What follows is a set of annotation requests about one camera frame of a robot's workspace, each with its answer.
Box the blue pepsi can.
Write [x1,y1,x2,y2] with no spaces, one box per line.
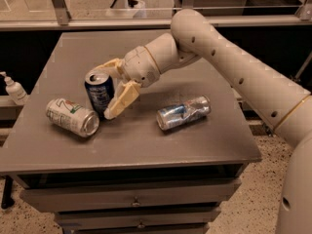
[85,70,114,119]

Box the top grey drawer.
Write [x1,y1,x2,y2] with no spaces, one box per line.
[20,178,241,212]

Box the middle grey drawer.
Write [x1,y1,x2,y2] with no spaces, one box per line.
[55,206,220,230]

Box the grey drawer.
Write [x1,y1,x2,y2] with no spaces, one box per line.
[20,178,241,212]
[55,206,220,230]

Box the grey drawer cabinet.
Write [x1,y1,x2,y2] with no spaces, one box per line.
[0,30,261,234]

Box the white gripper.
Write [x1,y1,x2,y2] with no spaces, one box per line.
[94,46,160,120]

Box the metal railing frame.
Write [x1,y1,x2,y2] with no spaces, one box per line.
[0,0,312,31]

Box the white 7up can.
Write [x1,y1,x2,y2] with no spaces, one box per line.
[46,98,99,137]

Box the white pump bottle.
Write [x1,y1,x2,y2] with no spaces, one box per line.
[0,71,28,105]

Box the silver red bull can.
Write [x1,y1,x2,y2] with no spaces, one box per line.
[156,96,212,131]

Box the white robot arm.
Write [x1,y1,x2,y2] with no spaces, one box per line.
[97,9,312,234]

